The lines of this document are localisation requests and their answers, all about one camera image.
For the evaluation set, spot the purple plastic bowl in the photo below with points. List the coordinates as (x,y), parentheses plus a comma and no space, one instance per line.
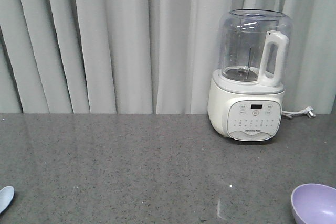
(313,203)

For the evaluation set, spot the light blue plastic spoon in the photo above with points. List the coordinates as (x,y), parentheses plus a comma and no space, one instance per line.
(6,196)

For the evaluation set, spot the white blender with clear jar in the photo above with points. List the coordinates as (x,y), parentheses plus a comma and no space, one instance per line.
(246,89)

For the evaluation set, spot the grey pleated curtain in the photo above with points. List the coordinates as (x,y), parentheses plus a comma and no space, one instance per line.
(146,56)

